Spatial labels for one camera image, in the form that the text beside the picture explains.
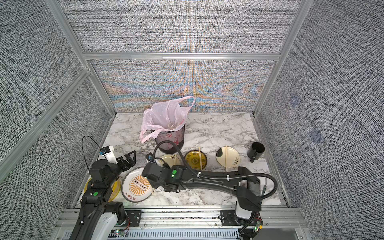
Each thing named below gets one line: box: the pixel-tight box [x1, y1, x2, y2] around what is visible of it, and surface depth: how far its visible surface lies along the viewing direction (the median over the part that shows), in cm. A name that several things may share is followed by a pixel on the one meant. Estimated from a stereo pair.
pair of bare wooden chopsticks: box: [225, 145, 228, 172], surface depth 96 cm
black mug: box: [247, 141, 265, 163], surface depth 92 cm
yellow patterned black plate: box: [185, 150, 208, 170], surface depth 97 cm
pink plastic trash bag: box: [140, 96, 196, 144], surface depth 87 cm
